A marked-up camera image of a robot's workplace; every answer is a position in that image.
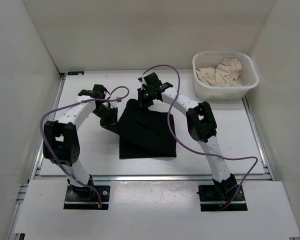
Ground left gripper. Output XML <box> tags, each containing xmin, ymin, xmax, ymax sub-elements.
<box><xmin>92</xmin><ymin>105</ymin><xmax>120</xmax><ymax>135</ymax></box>

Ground black trousers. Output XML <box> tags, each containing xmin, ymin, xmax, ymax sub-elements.
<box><xmin>104</xmin><ymin>98</ymin><xmax>177</xmax><ymax>159</ymax></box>

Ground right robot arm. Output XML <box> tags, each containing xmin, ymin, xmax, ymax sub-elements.
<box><xmin>137</xmin><ymin>72</ymin><xmax>237</xmax><ymax>200</ymax></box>

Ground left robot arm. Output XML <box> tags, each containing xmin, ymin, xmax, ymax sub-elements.
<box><xmin>41</xmin><ymin>84</ymin><xmax>119</xmax><ymax>201</ymax></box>

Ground beige trousers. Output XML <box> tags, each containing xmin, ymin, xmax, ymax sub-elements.
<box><xmin>196</xmin><ymin>58</ymin><xmax>243</xmax><ymax>87</ymax></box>

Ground dark blue label sticker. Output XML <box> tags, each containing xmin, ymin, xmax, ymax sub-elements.
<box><xmin>67</xmin><ymin>71</ymin><xmax>85</xmax><ymax>76</ymax></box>

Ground white plastic laundry basket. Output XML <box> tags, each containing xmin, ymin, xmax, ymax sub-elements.
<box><xmin>192</xmin><ymin>51</ymin><xmax>259</xmax><ymax>101</ymax></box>

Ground front aluminium rail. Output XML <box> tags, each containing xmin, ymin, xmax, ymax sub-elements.
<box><xmin>34</xmin><ymin>173</ymin><xmax>271</xmax><ymax>182</ymax></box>

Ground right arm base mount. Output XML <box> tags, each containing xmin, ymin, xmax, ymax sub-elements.
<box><xmin>196</xmin><ymin>184</ymin><xmax>248</xmax><ymax>212</ymax></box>

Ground left aluminium rail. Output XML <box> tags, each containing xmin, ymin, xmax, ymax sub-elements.
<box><xmin>4</xmin><ymin>73</ymin><xmax>67</xmax><ymax>240</ymax></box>

